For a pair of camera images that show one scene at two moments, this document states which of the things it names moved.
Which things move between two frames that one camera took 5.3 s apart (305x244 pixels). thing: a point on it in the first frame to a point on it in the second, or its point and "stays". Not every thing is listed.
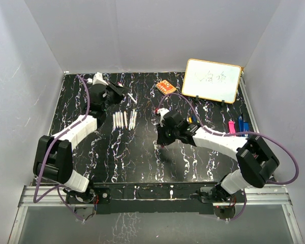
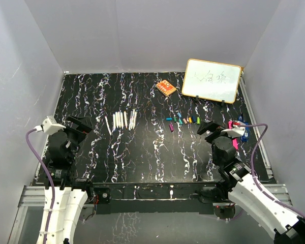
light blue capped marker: x=117 y=119 stays
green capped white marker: x=133 y=115 stays
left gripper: x=122 y=92 to x=84 y=124
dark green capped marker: x=119 y=118 stays
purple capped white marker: x=131 y=97 to x=108 y=126
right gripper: x=162 y=139 to x=212 y=127
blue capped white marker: x=114 y=121 stays
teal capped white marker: x=121 y=119 stays
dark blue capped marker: x=130 y=120 stays
